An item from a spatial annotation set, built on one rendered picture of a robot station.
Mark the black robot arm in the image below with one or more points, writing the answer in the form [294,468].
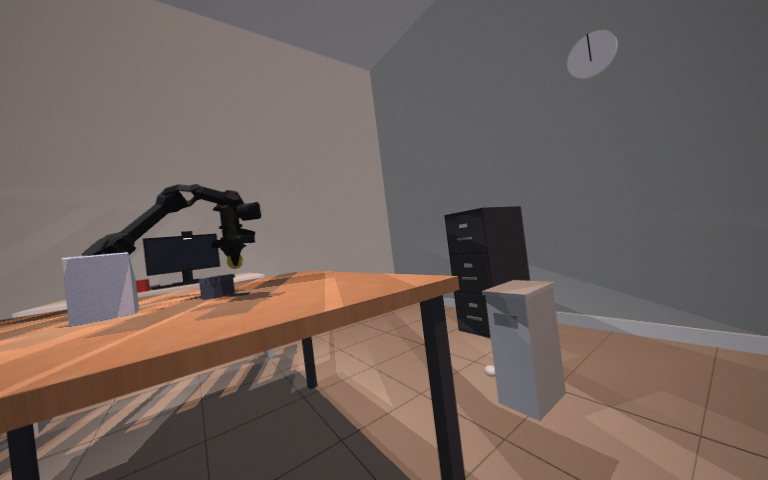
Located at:
[230,206]

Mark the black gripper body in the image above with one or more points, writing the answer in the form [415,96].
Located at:
[231,237]

